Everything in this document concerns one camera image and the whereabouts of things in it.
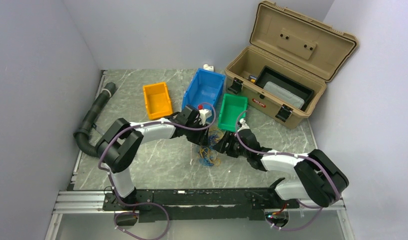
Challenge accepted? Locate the white plastic fitting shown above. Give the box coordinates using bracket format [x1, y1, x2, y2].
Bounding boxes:
[203, 64, 214, 72]

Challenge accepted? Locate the tan plastic toolbox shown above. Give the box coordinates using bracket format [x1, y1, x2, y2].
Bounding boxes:
[225, 1, 358, 129]

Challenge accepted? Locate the blue plastic bin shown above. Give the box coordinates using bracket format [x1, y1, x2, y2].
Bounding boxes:
[181, 68, 226, 109]

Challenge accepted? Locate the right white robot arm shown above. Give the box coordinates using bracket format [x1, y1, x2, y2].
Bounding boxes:
[213, 129, 349, 208]

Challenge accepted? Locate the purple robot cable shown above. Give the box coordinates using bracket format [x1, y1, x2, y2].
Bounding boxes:
[97, 102, 217, 240]
[235, 109, 342, 233]

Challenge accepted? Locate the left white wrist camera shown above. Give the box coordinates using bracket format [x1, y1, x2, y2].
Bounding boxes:
[197, 104, 213, 126]

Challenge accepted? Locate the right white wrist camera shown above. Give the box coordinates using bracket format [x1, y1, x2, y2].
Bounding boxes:
[236, 118, 250, 133]

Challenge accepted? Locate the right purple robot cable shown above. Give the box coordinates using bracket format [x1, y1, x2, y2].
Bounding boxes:
[235, 109, 342, 233]

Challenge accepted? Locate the aluminium frame rail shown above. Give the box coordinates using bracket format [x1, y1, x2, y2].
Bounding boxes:
[44, 69, 355, 240]

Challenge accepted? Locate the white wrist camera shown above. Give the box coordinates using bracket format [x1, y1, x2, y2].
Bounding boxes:
[236, 118, 250, 133]
[197, 104, 213, 126]

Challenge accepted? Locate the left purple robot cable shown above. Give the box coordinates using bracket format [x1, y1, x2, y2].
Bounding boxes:
[97, 102, 217, 240]

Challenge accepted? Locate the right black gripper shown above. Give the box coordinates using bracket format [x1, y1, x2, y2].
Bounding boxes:
[212, 130, 250, 158]

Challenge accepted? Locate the orange plastic bin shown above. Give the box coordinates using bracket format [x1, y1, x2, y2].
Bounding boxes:
[143, 82, 173, 120]

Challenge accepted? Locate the yellow blue battery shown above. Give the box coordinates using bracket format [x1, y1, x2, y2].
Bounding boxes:
[248, 75, 257, 83]

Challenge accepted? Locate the black toolbox tray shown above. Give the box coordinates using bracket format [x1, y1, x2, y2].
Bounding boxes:
[255, 66, 314, 111]

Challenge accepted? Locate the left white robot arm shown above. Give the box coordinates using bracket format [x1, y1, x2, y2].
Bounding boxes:
[96, 104, 216, 210]

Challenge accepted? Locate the green plastic bin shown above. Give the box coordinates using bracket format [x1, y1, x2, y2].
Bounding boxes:
[218, 93, 248, 132]

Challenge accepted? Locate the grey plastic case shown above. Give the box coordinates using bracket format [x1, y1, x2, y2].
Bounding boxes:
[263, 82, 304, 109]

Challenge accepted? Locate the black corrugated hose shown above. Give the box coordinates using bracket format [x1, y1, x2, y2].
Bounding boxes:
[73, 82, 117, 158]

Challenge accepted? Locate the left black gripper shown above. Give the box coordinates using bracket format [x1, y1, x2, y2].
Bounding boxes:
[184, 120, 210, 148]

